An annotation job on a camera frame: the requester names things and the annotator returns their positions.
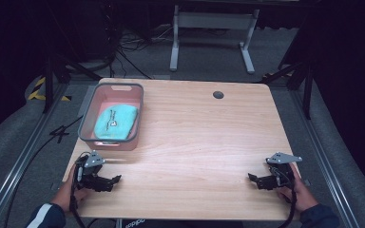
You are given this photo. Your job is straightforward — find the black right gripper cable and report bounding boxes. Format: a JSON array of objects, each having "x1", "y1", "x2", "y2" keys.
[{"x1": 270, "y1": 166, "x2": 299, "y2": 228}]

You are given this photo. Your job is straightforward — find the black tripod stand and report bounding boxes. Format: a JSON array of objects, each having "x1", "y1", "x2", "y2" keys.
[
  {"x1": 41, "y1": 51, "x2": 103, "y2": 114},
  {"x1": 259, "y1": 58, "x2": 316, "y2": 121}
]

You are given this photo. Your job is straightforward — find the pink basket with grey rim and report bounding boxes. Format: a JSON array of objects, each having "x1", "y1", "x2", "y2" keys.
[{"x1": 77, "y1": 83, "x2": 144, "y2": 152}]

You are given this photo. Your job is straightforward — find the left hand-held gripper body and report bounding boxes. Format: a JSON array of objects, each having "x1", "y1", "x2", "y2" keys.
[{"x1": 74, "y1": 150, "x2": 109, "y2": 192}]

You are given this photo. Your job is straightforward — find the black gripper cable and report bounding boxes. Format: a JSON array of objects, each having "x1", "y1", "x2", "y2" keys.
[
  {"x1": 270, "y1": 166, "x2": 299, "y2": 228},
  {"x1": 68, "y1": 151, "x2": 90, "y2": 228}
]

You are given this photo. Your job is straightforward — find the person's dark clothing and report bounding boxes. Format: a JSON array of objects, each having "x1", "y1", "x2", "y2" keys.
[{"x1": 120, "y1": 218, "x2": 245, "y2": 228}]

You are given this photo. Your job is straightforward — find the person's right hand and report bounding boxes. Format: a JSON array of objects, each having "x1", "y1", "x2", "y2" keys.
[{"x1": 276, "y1": 162, "x2": 319, "y2": 213}]

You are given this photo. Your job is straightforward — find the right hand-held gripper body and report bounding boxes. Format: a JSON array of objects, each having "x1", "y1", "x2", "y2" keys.
[{"x1": 265, "y1": 152, "x2": 303, "y2": 190}]

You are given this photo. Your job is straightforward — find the grey metal table frame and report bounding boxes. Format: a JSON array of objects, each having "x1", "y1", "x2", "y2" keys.
[{"x1": 169, "y1": 4, "x2": 260, "y2": 75}]

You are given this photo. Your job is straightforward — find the black floor cables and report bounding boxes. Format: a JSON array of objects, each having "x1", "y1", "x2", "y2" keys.
[{"x1": 106, "y1": 25, "x2": 179, "y2": 80}]

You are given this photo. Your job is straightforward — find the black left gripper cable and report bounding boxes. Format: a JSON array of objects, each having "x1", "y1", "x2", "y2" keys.
[{"x1": 68, "y1": 151, "x2": 90, "y2": 228}]

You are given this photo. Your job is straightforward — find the turquoise cloth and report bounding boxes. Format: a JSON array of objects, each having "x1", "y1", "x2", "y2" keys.
[{"x1": 93, "y1": 104, "x2": 140, "y2": 142}]

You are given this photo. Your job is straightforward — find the aluminium floor rail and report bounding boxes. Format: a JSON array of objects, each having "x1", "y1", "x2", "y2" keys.
[
  {"x1": 0, "y1": 83, "x2": 77, "y2": 228},
  {"x1": 288, "y1": 88, "x2": 362, "y2": 228}
]

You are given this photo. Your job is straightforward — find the person's left hand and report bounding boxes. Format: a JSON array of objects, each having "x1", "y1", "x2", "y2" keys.
[{"x1": 50, "y1": 162, "x2": 91, "y2": 213}]

